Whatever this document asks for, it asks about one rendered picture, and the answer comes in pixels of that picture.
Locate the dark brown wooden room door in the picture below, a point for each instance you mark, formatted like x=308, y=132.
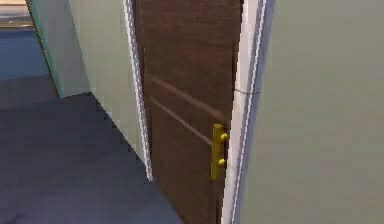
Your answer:
x=186, y=66

